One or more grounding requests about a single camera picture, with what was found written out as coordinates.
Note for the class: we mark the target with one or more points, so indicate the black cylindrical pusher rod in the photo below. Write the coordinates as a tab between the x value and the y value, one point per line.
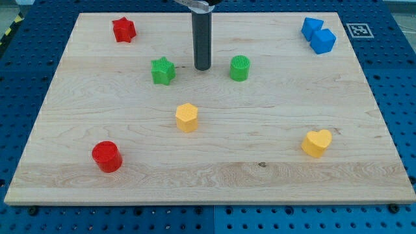
201	35

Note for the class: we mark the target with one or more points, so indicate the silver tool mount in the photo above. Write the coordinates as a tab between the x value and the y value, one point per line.
199	7

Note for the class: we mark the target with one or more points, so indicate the green cylinder block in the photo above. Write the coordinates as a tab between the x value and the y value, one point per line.
239	68

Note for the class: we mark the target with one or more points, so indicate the wooden board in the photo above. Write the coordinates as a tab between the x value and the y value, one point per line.
247	147

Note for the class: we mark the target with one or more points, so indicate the green star block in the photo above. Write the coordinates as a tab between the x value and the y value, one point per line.
162	71

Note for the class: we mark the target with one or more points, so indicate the red star block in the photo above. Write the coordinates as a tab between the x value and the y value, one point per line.
124	30

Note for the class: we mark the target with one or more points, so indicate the yellow hexagon block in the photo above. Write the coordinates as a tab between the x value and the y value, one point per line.
187	117

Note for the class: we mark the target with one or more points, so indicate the blue triangular block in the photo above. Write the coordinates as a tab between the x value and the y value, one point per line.
310	25

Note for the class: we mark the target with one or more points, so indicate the blue cube block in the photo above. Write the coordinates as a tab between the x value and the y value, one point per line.
322	41

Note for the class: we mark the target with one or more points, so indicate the black white fiducial marker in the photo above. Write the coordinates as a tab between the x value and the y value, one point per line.
359	30

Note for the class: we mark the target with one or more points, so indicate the red cylinder block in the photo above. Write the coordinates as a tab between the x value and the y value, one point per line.
107	156

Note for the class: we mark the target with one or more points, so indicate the yellow heart block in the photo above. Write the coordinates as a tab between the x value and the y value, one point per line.
316	143

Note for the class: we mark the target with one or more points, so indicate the black yellow hazard tape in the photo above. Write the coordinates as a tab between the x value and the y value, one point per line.
12	30

